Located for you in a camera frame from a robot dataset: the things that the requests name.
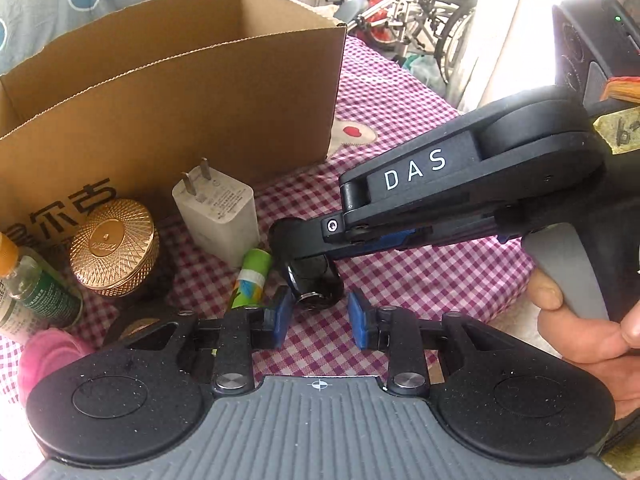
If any gold lid black jar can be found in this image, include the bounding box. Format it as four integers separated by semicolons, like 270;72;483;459
70;198;160;298

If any brown cardboard box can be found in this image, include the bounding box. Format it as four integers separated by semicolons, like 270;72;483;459
1;0;346;248

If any black electrical tape roll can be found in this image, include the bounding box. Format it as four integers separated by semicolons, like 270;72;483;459
102;304;178;347

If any green dropper bottle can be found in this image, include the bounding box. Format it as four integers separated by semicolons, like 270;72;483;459
1;233;84;330

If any wheelchair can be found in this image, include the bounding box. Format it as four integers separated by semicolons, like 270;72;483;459
336;0;478;84

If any green lip balm tube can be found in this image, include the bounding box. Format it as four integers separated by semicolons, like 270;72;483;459
228;248;272;310

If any white power adapter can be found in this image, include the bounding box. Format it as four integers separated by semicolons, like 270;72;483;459
171;157;260;268

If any white supplement bottle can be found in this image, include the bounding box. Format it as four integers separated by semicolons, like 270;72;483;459
0;286;30;344

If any purple checkered tablecloth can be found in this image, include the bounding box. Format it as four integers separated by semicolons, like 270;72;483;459
0;34;536;378

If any person's right hand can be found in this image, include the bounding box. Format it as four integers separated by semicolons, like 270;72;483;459
527;269;639;419

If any pink collapsible bowl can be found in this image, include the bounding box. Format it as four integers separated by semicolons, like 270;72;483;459
17;328;94;406

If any black oval case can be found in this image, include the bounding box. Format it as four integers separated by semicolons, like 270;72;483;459
281;255;344;310

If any grey round stool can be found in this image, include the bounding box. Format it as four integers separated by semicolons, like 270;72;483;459
333;0;369;24

